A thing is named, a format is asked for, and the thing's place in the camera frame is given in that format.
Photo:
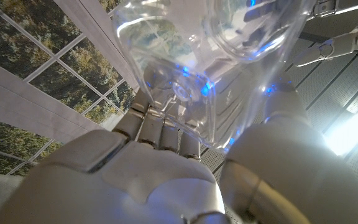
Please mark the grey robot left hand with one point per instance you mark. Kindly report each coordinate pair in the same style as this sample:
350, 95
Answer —
337, 43

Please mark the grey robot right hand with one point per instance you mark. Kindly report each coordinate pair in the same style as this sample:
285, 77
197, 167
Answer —
154, 186

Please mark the clear plastic jar base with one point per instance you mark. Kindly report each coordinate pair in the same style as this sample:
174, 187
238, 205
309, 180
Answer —
197, 46

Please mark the bright ceiling light panel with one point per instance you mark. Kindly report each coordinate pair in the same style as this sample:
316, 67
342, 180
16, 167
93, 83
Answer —
350, 133

